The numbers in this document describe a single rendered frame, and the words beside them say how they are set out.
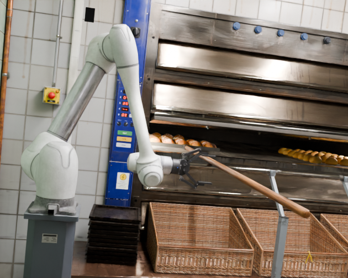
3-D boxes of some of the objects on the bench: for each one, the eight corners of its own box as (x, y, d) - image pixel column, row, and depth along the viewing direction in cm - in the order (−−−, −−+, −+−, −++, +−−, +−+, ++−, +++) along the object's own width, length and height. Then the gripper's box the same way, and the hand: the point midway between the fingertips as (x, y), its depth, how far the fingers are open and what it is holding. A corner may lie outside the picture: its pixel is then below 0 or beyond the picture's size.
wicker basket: (143, 242, 268) (148, 201, 266) (226, 247, 279) (231, 207, 277) (153, 273, 221) (158, 223, 219) (253, 277, 231) (259, 229, 229)
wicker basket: (230, 247, 279) (235, 207, 277) (306, 250, 291) (311, 212, 289) (258, 277, 232) (264, 229, 230) (348, 279, 243) (354, 234, 241)
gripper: (172, 139, 204) (214, 144, 209) (166, 189, 206) (207, 192, 210) (175, 141, 197) (218, 145, 201) (169, 192, 199) (211, 196, 203)
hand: (210, 169), depth 206 cm, fingers open, 13 cm apart
